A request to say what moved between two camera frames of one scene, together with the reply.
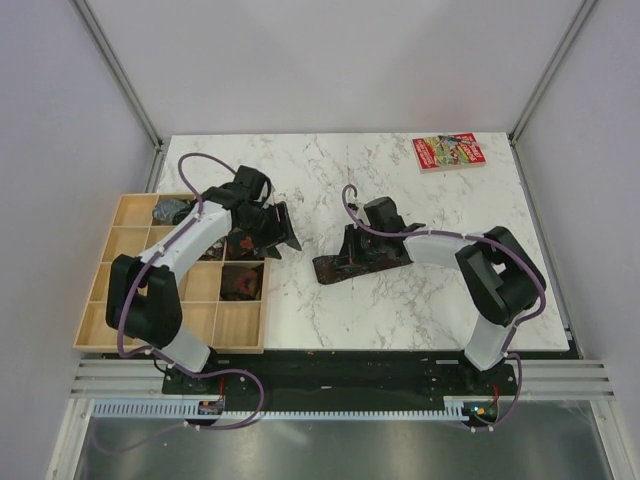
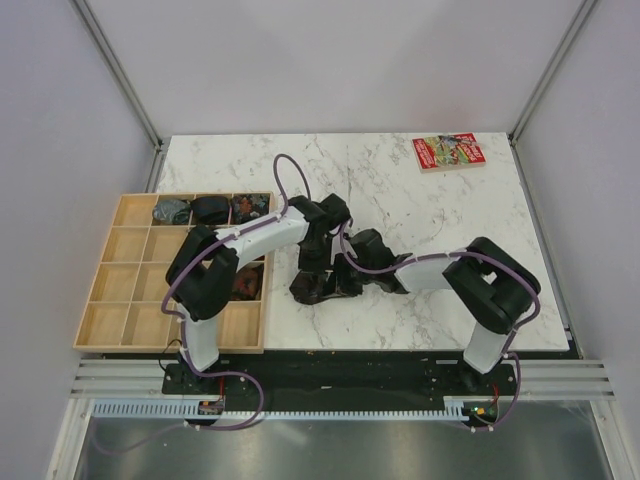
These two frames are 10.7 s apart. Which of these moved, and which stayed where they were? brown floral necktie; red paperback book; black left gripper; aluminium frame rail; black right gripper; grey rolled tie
Moved: brown floral necktie; black left gripper; black right gripper
Stayed: aluminium frame rail; grey rolled tie; red paperback book
